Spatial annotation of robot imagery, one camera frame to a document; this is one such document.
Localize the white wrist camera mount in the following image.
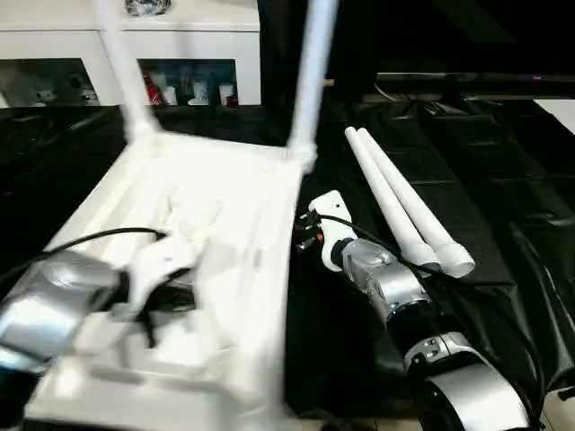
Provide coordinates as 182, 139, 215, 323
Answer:
111, 232, 211, 323
308, 190, 361, 274

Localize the black flat monitor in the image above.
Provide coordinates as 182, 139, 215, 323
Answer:
375, 0, 575, 99

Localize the white glass door cabinet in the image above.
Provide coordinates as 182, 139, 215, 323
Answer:
0, 0, 262, 109

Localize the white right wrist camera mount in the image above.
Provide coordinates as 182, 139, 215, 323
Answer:
308, 190, 361, 274

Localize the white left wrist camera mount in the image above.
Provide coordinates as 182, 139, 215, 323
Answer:
111, 232, 211, 323

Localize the red package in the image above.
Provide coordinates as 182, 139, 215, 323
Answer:
143, 73, 164, 107

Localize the black glossy mat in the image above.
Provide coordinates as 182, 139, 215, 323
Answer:
0, 101, 575, 418

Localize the tangled dark cable bundle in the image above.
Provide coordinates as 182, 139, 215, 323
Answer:
123, 0, 175, 20

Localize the white plastic table leg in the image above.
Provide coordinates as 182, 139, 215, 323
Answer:
95, 0, 164, 141
286, 0, 341, 163
357, 128, 476, 278
344, 127, 440, 271

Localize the white plastic table top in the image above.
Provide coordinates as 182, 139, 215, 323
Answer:
24, 128, 318, 431

